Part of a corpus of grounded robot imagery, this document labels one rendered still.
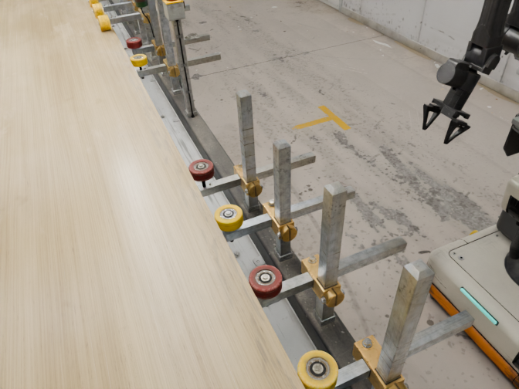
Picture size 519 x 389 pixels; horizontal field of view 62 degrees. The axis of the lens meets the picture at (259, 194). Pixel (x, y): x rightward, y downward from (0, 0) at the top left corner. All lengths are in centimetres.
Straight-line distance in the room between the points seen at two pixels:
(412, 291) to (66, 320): 74
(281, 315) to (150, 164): 63
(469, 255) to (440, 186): 87
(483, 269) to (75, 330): 159
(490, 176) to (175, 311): 241
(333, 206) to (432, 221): 175
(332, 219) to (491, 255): 129
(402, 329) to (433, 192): 203
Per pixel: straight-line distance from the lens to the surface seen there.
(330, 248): 98
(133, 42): 247
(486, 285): 199
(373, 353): 103
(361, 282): 221
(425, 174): 294
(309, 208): 131
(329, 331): 120
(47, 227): 134
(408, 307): 78
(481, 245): 214
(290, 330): 129
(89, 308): 109
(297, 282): 111
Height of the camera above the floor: 171
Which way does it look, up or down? 40 degrees down
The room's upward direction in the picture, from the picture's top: 3 degrees counter-clockwise
